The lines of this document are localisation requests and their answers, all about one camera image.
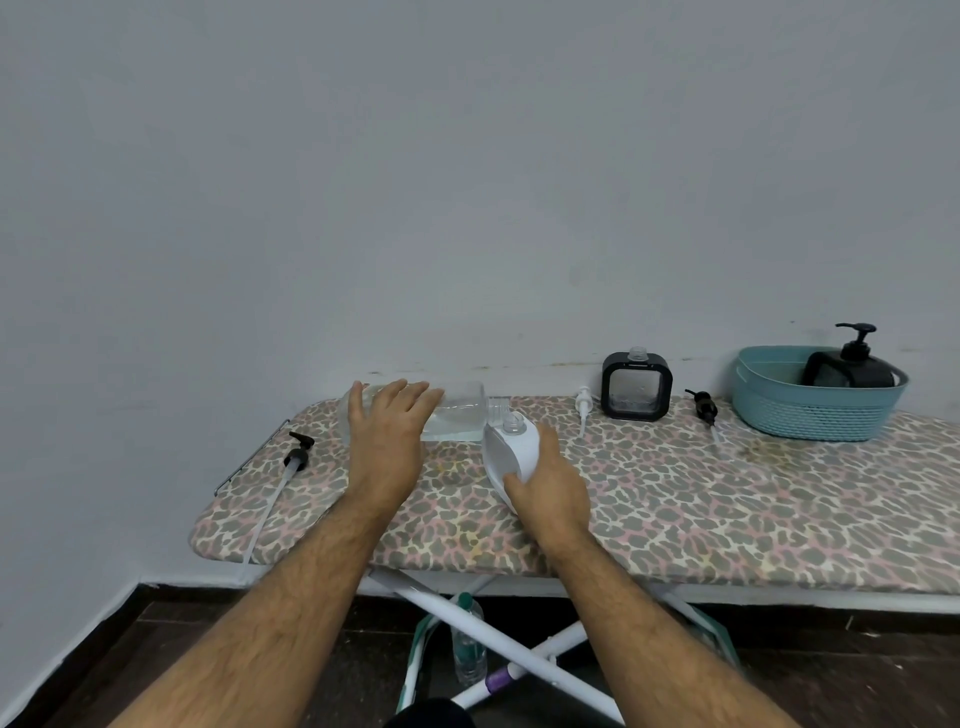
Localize person's right hand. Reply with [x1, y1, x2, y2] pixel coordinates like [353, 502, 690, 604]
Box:
[502, 422, 594, 555]

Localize person's left hand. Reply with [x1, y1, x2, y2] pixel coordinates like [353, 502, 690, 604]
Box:
[346, 378, 447, 513]

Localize clear plastic jug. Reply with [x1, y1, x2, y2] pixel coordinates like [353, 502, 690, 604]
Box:
[339, 380, 513, 447]

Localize white soap dispenser bottle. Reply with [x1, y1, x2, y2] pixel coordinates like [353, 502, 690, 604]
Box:
[480, 410, 543, 504]

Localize person's left forearm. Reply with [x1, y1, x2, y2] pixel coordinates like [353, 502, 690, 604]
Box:
[111, 491, 394, 728]

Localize person's right forearm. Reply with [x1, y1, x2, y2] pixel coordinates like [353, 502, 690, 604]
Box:
[538, 525, 802, 728]

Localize black pump head long tube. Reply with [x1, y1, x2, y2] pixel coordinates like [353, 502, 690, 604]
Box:
[240, 431, 316, 580]

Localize square black-framed clear dispenser bottle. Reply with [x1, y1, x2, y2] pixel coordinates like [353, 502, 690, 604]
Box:
[600, 346, 674, 422]

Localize clear water bottle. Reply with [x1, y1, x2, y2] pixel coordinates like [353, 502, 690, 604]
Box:
[450, 592, 489, 688]

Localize leopard print ironing board cover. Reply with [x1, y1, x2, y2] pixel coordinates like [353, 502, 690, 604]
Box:
[189, 395, 960, 598]

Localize black pump head short tube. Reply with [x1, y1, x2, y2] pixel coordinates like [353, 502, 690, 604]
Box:
[684, 388, 727, 445]

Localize person's dark trousers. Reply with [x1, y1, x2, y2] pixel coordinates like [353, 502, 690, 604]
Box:
[382, 697, 478, 728]

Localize teal plastic basket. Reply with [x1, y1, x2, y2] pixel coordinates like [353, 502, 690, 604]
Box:
[731, 345, 911, 444]

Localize black soap dispenser with pump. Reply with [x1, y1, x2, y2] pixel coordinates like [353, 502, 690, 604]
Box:
[802, 323, 902, 390]

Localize metal wire iron rest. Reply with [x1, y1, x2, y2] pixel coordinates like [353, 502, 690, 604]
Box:
[213, 418, 293, 498]

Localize white ironing board frame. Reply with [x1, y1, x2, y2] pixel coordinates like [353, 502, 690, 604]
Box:
[357, 566, 960, 726]

